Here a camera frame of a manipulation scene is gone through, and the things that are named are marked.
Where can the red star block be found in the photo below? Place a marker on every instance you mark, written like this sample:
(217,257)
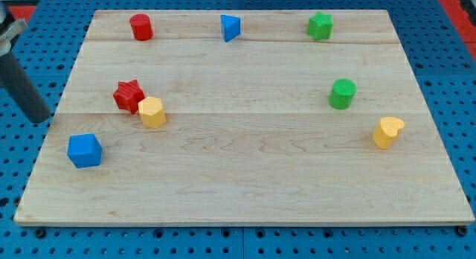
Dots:
(128,95)

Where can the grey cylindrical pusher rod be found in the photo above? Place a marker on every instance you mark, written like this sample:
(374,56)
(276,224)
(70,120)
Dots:
(22,90)

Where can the wooden board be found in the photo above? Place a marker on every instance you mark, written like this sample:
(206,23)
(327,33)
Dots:
(250,138)

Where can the green star block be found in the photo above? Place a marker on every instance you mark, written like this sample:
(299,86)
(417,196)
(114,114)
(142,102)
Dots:
(320,26)

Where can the yellow hexagon block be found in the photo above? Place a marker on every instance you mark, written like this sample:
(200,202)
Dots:
(152,112)

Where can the yellow heart block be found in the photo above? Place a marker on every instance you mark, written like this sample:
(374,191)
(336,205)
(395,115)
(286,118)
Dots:
(387,131)

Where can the green cylinder block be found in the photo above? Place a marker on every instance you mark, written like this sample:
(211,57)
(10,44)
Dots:
(342,94)

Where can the blue triangle block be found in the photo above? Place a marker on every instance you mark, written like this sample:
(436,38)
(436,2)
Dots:
(230,27)

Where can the blue cube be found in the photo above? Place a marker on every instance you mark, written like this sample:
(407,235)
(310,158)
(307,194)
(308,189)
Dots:
(84,150)

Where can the red cylinder block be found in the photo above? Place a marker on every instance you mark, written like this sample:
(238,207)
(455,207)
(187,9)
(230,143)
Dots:
(141,27)

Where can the silver rod mount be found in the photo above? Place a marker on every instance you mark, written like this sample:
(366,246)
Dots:
(11,28)

